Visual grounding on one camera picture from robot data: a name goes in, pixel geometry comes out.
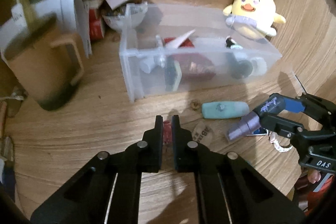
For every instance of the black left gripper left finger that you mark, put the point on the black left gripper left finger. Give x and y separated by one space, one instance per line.
106 189

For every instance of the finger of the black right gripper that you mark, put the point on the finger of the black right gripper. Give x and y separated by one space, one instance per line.
282 126
296 103

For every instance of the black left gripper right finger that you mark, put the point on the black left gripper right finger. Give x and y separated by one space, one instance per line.
229 189

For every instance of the purple black lip gloss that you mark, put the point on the purple black lip gloss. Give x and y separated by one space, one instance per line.
249 123

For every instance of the teal tube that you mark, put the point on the teal tube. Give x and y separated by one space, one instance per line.
224 109

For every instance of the small red object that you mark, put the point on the small red object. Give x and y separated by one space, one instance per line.
167 133

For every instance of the white clear pen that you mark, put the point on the white clear pen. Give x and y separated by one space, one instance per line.
160 59

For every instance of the blue small packet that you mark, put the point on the blue small packet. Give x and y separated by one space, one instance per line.
259 132

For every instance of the round wooden tag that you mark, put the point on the round wooden tag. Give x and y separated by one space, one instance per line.
203 134

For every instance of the black bottle in bin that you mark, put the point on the black bottle in bin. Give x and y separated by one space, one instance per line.
240 67

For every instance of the yellow chick plush toy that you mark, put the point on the yellow chick plush toy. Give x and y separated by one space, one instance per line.
253 18

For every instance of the red tea packet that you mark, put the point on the red tea packet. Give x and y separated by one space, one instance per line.
195 66

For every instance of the brown mug with lid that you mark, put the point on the brown mug with lid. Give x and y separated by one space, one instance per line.
46 62

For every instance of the clear plastic storage bin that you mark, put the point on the clear plastic storage bin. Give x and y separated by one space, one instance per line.
143 77

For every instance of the red small box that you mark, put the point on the red small box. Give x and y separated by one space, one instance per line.
96 25

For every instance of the white bowl of trinkets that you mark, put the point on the white bowl of trinkets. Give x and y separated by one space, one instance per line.
123 16

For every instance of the white paper box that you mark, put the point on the white paper box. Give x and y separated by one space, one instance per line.
72 16

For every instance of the pink fluffy keychain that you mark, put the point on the pink fluffy keychain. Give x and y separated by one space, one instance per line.
313 176

